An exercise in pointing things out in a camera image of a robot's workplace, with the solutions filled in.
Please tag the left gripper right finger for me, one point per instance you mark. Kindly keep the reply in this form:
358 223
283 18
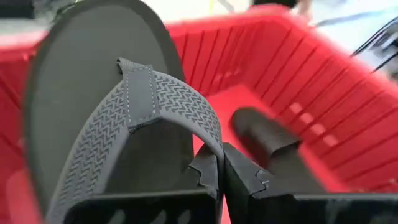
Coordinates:
280 205

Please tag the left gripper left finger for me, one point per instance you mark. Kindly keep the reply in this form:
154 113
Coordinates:
149 208

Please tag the black rubber slide sandal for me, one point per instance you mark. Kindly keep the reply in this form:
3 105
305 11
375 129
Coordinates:
264 137

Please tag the black flip-flop white stripe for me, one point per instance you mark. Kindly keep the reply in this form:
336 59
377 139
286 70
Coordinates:
77 77

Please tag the large red plastic bin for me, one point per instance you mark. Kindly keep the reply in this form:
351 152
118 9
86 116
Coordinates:
280 62

